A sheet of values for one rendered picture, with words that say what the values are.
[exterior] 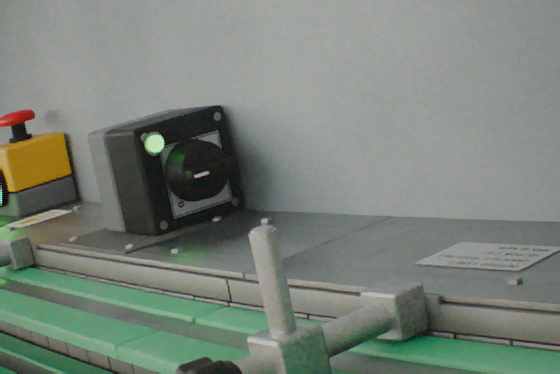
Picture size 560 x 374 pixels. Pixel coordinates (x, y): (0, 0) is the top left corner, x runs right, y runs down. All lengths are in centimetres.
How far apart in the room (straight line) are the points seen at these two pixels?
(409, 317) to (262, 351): 8
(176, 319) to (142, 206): 17
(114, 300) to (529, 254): 30
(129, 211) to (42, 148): 26
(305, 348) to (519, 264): 13
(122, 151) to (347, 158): 17
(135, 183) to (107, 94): 20
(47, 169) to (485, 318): 65
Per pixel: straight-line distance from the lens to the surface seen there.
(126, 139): 84
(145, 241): 83
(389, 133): 74
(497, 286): 54
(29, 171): 110
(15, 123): 111
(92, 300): 78
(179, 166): 82
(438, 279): 57
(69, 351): 94
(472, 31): 67
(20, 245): 93
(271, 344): 50
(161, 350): 62
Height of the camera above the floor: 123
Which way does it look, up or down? 35 degrees down
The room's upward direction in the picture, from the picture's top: 108 degrees counter-clockwise
